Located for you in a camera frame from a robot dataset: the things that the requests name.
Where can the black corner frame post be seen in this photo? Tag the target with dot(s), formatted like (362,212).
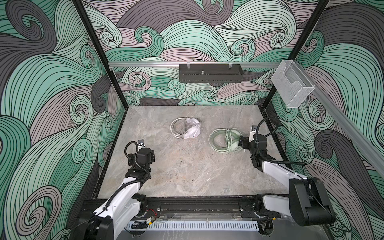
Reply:
(100,52)
(301,42)

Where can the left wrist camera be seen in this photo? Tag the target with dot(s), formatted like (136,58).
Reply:
(141,144)

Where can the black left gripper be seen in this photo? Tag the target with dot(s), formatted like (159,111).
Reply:
(131,161)

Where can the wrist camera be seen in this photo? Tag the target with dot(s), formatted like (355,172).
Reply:
(253,131)
(141,144)

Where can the clear plastic wall holder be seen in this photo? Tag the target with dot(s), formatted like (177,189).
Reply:
(292,83)

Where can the black corner frame post right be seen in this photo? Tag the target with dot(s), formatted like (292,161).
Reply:
(301,42)

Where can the white slotted cable duct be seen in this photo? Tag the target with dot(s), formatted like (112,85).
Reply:
(202,226)

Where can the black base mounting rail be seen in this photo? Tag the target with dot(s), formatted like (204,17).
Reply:
(241,206)

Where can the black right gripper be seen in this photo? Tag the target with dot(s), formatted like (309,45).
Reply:
(245,143)

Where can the black perforated metal tray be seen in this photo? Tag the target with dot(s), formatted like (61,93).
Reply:
(212,74)

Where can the aluminium rail right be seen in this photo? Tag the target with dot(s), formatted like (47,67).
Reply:
(335,102)

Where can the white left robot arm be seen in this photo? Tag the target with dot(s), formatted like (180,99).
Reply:
(110,219)

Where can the white over-ear headphones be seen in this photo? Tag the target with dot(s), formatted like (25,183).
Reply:
(192,128)

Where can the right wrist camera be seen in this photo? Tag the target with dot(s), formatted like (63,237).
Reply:
(253,131)

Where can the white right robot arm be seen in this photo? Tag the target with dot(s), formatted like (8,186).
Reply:
(307,201)

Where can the black corner frame post left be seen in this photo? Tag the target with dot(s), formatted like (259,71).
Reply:
(100,52)

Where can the green over-ear headphones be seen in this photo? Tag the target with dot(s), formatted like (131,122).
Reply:
(230,137)

